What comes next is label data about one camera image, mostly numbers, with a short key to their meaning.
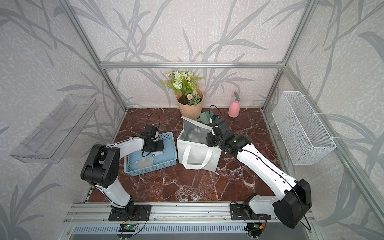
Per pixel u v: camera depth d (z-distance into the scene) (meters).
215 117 0.68
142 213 0.74
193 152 0.76
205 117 1.15
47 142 0.64
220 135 0.57
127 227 0.71
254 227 0.76
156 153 0.91
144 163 0.89
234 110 1.11
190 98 1.02
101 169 0.48
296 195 0.39
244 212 0.66
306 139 0.59
